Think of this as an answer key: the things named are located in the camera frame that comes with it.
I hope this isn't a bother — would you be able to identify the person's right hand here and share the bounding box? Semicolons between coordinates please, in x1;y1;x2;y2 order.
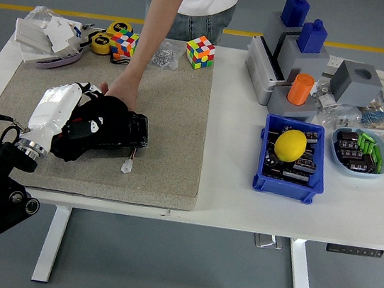
96;66;142;113

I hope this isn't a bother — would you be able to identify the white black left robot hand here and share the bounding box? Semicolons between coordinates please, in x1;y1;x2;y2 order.
21;73;111;157

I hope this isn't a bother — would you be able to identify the black plastic-wrapped panel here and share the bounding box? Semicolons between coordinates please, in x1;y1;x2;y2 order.
79;104;153;160

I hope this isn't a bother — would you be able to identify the black table control panel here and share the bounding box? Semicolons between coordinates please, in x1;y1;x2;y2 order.
326;243;384;259

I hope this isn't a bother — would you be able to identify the multicolour puzzle cube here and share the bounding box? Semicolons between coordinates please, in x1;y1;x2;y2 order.
183;33;218;72
108;27;141;62

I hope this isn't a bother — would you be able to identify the purple tray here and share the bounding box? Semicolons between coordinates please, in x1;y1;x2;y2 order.
33;39;85;74

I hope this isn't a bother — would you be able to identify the clear bag of screws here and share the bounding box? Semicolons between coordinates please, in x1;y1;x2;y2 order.
147;39;185;72

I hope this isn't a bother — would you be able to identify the yellow tape measure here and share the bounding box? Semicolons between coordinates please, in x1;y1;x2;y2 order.
89;31;114;57
106;19;135;40

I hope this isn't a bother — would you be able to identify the flat white plate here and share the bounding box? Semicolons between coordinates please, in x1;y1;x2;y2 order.
19;43;67;70

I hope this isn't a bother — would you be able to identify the grey-brown mat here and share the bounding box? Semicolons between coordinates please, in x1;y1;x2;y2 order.
0;16;220;214

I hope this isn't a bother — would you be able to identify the clear plastic bag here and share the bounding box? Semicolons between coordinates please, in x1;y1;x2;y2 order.
23;4;64;32

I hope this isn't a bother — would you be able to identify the grey electrical box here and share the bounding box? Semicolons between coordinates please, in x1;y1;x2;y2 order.
239;34;295;110

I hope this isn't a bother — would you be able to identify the white table leg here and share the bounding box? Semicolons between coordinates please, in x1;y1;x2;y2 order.
30;202;73;286
283;238;323;288

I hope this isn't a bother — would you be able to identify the low grey holder block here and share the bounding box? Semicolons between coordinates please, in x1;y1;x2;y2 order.
265;84;322;125

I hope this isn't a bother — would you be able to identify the tall grey holder block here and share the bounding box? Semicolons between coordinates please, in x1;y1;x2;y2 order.
261;10;306;60

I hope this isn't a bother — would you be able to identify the black cylindrical capacitor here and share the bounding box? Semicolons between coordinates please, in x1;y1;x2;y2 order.
293;157;318;175
263;151;281;170
301;129;320;145
281;167;311;184

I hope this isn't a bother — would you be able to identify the yellow lemon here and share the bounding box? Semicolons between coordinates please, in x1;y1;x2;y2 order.
272;127;310;165

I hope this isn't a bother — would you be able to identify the orange cylinder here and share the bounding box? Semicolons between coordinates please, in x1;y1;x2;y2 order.
286;71;317;108

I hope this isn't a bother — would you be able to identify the blue plastic bin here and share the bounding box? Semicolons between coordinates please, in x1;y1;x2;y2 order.
251;112;334;206

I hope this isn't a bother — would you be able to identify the blue peg block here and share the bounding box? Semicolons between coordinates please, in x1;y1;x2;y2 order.
279;0;312;29
295;17;330;57

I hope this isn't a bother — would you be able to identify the clear bag of white parts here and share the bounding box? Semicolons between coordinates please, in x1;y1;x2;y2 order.
310;78;344;112

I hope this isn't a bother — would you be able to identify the clear bag of plug parts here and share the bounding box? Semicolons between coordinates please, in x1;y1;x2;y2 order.
314;99;365;135

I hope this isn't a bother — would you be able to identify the brown cylindrical capacitor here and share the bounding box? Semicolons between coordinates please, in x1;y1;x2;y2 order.
334;138;361;153
345;151;379;174
335;147;363;162
337;131;360;143

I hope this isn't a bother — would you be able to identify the grey block with round hole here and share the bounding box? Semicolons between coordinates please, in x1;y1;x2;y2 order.
327;58;384;110

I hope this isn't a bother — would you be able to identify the light blue dish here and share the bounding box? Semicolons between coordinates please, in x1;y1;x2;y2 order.
326;124;384;182

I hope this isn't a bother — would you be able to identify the black wrist strap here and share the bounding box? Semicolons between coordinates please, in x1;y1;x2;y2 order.
108;52;133;69

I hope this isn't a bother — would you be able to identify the white switch plate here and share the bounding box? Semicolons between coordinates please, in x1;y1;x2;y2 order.
11;16;56;55

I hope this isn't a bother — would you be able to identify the white wire connector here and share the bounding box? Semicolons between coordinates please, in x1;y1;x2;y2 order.
119;145;139;175

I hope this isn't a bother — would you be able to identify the grey metal bracket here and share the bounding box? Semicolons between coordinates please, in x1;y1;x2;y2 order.
253;233;284;251

